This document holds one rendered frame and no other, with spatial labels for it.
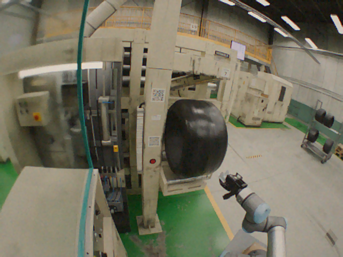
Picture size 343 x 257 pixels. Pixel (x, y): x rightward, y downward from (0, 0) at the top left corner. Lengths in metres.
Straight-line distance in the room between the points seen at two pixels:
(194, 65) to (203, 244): 1.84
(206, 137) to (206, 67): 0.59
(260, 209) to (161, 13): 1.01
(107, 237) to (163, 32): 1.10
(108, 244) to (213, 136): 0.83
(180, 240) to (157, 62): 1.74
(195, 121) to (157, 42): 0.48
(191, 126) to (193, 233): 1.41
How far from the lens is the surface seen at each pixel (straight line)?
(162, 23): 0.81
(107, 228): 0.88
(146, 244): 1.77
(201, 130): 0.80
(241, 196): 0.70
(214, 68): 1.22
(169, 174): 1.29
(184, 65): 1.10
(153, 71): 0.77
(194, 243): 1.84
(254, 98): 5.47
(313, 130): 6.14
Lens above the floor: 1.68
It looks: 25 degrees down
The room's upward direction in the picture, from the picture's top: 8 degrees clockwise
